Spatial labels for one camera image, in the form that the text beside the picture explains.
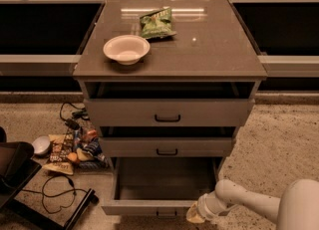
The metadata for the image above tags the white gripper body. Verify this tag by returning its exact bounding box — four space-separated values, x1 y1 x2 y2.
196 192 227 221

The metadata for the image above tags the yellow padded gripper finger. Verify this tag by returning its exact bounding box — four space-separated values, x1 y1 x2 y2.
186 203 205 224

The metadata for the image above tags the grey bottom drawer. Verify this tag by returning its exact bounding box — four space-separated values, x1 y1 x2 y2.
103 157 223 218

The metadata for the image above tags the grey drawer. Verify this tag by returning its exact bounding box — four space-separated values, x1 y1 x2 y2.
85 82 254 127
103 157 223 218
99 126 236 157

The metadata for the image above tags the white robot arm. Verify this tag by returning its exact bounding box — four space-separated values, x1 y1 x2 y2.
186 179 319 230

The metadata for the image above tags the grey middle drawer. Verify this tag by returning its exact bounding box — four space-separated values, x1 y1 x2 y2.
99 126 236 157

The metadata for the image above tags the grey three-drawer cabinet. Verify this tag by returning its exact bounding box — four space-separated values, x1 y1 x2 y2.
72 0 268 160

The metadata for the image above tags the grey top drawer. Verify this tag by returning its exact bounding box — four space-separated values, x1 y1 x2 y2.
85 82 254 127

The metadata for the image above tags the blue snack packet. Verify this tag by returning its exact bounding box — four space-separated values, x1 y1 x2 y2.
78 138 106 162

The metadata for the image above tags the orange fruit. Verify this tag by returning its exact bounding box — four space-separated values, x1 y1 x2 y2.
67 152 80 164

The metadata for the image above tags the brown snack bag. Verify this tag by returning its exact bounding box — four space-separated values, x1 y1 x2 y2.
43 134 74 175

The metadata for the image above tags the black charger adapter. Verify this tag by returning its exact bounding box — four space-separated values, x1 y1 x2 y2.
65 118 80 130

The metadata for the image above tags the small white bowl on floor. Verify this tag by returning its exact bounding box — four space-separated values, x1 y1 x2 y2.
32 135 51 156

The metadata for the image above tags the white paper bowl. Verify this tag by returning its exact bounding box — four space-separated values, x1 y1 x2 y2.
103 35 151 65

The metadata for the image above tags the black chair base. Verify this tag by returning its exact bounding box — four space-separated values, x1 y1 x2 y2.
0 127 99 230

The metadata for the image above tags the green chip bag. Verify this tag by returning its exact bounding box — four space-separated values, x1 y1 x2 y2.
140 8 176 40

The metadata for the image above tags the black power cable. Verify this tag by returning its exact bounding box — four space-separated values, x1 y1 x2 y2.
21 173 90 215

